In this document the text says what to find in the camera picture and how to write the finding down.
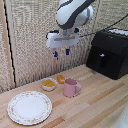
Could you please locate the yellow food piece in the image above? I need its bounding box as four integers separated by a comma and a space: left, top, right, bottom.
42, 79, 56, 88

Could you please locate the white floral rim plate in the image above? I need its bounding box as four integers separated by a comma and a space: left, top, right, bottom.
7, 90, 53, 126

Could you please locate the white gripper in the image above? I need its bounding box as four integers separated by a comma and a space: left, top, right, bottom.
45, 29, 81, 60

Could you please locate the yellow bread block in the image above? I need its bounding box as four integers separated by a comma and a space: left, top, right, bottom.
56, 74, 66, 85

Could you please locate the small white bowl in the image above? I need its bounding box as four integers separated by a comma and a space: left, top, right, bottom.
41, 78, 58, 93

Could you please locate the black toaster appliance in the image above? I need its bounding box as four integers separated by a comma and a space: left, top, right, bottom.
85, 28, 128, 81

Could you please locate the pink mug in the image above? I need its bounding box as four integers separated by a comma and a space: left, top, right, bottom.
63, 77, 83, 99

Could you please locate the black cable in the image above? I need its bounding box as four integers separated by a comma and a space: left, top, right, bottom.
79, 12, 128, 38

